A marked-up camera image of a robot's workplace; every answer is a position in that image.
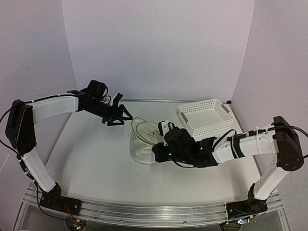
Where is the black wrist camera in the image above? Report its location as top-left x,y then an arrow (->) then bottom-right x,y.
158,121 -> 175,147
109,93 -> 123,106

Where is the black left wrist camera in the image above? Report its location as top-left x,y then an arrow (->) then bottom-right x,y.
109,93 -> 123,106

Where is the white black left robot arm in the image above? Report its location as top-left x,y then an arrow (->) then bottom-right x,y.
4,80 -> 133,193

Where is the white plastic perforated basket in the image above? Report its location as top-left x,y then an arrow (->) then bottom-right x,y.
178,99 -> 234,138

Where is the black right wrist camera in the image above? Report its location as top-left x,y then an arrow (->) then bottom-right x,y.
158,121 -> 175,147

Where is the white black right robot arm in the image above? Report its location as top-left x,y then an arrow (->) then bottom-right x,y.
152,116 -> 308,213

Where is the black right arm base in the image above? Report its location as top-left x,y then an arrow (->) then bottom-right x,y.
226,183 -> 268,220

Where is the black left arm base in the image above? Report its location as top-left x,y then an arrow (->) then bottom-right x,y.
38,182 -> 82,215

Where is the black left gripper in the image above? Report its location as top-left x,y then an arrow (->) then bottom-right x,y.
86,100 -> 133,126

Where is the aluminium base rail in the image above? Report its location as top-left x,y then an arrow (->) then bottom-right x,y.
23,192 -> 282,222

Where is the white mesh laundry bag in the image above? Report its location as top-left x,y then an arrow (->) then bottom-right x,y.
129,117 -> 163,164

